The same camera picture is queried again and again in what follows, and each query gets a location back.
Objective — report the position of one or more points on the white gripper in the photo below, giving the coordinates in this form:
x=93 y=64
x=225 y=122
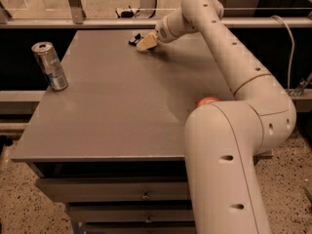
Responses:
x=164 y=33

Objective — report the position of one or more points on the blue rxbar blueberry wrapper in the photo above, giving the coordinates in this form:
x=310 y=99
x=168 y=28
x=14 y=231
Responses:
x=135 y=40

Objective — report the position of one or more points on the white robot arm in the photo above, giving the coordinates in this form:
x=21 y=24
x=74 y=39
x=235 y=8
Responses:
x=223 y=137

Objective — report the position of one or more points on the red apple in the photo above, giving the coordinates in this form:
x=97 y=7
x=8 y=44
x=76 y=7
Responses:
x=206 y=100

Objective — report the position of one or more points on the dark object behind glass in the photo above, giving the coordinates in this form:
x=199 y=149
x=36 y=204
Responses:
x=126 y=13

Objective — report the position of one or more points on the silver energy drink can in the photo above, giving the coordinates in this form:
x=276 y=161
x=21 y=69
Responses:
x=49 y=63

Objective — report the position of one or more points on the grey top drawer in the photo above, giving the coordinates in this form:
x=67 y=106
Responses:
x=125 y=189

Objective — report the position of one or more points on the grey drawer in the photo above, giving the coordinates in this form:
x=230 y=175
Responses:
x=140 y=228
x=125 y=189
x=150 y=211

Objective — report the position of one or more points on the grey middle drawer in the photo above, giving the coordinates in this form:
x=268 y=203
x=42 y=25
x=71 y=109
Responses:
x=150 y=211

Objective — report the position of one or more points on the grey bottom drawer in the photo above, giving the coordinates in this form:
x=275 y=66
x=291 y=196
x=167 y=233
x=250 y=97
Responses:
x=140 y=228

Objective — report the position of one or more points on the metal window railing frame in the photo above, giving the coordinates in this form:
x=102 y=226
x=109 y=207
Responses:
x=101 y=13

